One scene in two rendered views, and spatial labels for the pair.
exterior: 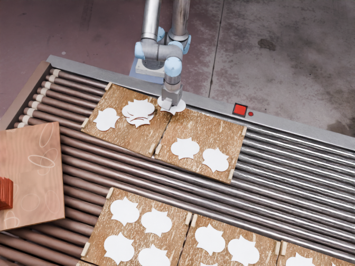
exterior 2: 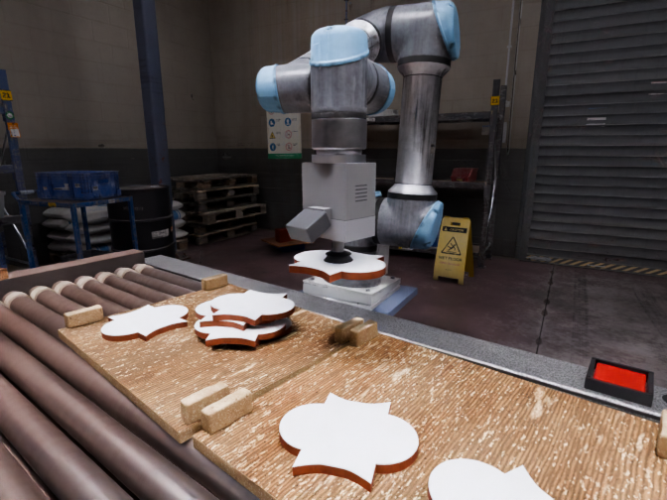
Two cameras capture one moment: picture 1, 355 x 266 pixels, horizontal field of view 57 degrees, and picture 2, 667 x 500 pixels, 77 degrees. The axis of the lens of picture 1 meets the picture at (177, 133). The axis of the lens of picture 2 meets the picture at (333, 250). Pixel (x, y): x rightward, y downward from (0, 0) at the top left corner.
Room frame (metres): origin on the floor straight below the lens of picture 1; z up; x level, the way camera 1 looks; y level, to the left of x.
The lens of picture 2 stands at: (0.42, -0.19, 1.24)
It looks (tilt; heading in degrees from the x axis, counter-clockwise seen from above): 14 degrees down; 23
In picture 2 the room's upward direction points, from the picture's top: straight up
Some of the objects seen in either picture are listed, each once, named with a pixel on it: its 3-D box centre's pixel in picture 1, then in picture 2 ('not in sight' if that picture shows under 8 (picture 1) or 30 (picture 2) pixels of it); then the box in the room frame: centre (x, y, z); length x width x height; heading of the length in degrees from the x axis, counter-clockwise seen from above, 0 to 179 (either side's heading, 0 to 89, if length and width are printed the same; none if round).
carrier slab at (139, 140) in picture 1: (129, 118); (212, 334); (0.95, 0.27, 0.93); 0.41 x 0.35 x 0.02; 72
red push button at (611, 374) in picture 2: (240, 110); (618, 381); (1.07, -0.35, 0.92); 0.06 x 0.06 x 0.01; 76
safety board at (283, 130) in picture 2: not in sight; (283, 127); (5.91, 2.98, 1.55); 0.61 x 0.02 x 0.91; 84
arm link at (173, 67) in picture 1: (173, 70); (339, 76); (0.97, 0.04, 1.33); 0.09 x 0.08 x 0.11; 179
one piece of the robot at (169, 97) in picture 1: (169, 95); (326, 195); (0.95, 0.05, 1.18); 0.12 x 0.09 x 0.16; 160
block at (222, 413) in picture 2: (158, 150); (227, 410); (0.76, 0.09, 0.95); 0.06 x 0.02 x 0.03; 164
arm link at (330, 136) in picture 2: (171, 82); (336, 137); (0.97, 0.04, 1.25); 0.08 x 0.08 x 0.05
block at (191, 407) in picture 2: (151, 149); (205, 401); (0.76, 0.12, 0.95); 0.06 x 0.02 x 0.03; 162
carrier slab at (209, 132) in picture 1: (201, 142); (437, 438); (0.84, -0.13, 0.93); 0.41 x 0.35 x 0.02; 74
